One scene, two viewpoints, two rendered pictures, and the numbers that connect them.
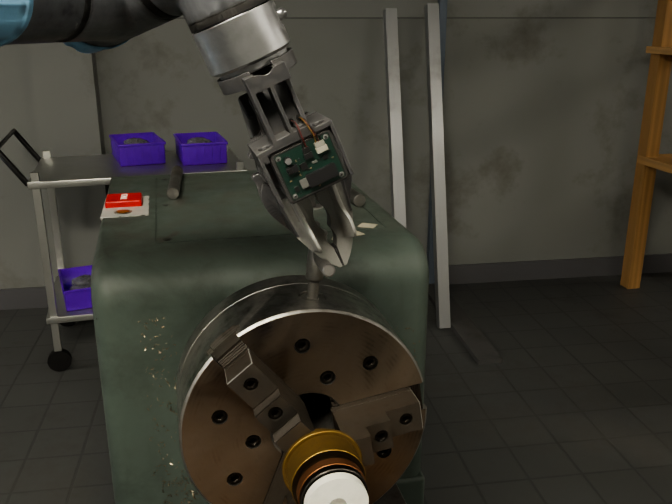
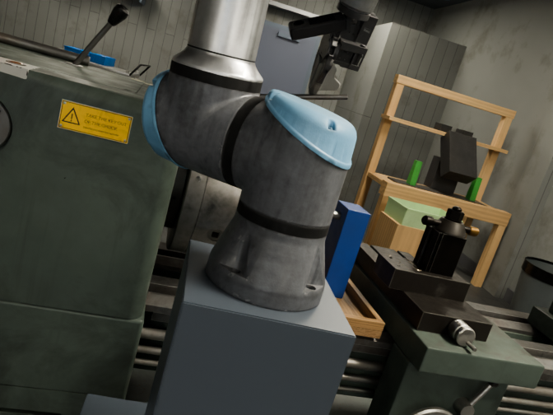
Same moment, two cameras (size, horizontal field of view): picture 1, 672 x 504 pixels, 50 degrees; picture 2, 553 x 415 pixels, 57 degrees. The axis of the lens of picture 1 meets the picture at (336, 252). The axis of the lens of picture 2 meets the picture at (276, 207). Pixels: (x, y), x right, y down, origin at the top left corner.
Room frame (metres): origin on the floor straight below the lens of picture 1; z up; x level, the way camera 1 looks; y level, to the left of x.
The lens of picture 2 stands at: (0.73, 1.18, 1.34)
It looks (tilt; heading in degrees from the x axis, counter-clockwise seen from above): 13 degrees down; 268
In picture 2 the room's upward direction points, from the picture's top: 16 degrees clockwise
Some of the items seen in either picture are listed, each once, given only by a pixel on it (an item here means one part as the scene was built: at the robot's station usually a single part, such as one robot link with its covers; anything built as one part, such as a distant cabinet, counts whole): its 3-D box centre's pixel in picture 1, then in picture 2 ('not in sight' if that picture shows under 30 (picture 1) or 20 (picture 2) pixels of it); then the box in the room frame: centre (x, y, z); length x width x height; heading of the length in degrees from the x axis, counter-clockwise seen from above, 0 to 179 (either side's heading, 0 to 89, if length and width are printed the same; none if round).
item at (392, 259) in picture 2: not in sight; (420, 277); (0.29, 0.00, 1.00); 0.20 x 0.10 x 0.05; 13
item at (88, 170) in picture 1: (136, 239); not in sight; (3.35, 0.98, 0.52); 1.11 x 0.66 x 1.05; 101
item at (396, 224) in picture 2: not in sight; (449, 188); (-0.95, -3.50, 0.86); 1.35 x 1.18 x 1.72; 9
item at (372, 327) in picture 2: not in sight; (300, 285); (0.56, -0.02, 0.89); 0.36 x 0.30 x 0.04; 103
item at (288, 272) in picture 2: not in sight; (274, 246); (0.69, 0.57, 1.15); 0.15 x 0.15 x 0.10
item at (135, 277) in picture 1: (248, 306); (20, 155); (1.21, 0.16, 1.06); 0.59 x 0.48 x 0.39; 13
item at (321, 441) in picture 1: (325, 473); not in sight; (0.68, 0.01, 1.08); 0.09 x 0.09 x 0.09; 13
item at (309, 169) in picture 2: not in sight; (295, 155); (0.70, 0.57, 1.27); 0.13 x 0.12 x 0.14; 156
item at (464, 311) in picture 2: not in sight; (411, 285); (0.28, -0.07, 0.95); 0.43 x 0.18 x 0.04; 103
